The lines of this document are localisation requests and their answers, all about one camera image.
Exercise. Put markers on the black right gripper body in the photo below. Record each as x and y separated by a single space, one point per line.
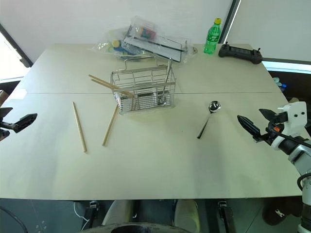
274 136

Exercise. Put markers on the dark shoe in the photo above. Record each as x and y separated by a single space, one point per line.
281 212

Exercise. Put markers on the wooden chopstick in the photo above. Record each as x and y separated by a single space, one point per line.
107 87
110 126
79 127
104 81

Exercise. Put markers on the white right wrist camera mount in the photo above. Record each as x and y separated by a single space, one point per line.
295 116

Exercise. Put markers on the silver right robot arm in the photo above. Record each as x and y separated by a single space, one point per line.
300 153

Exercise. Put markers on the beige curved panel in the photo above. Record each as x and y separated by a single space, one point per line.
116 211
187 213

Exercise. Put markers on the black remote controller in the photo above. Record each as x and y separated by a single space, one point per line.
239 53

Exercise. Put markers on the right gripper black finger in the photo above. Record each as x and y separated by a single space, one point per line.
268 113
250 127

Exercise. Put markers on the black table leg bracket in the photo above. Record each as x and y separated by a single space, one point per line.
91 213
226 216

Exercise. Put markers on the green plastic soda bottle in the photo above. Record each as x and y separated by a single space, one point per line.
212 38

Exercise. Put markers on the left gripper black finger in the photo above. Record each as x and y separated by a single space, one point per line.
5 112
25 120

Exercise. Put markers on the cluster of blue-capped bottles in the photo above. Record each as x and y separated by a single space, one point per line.
280 85

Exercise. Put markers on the clear plastic bag of toys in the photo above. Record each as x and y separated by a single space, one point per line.
150 38

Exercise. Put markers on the black window frame strip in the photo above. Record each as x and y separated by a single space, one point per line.
14 46
229 21

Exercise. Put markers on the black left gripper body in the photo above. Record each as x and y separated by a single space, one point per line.
3 132

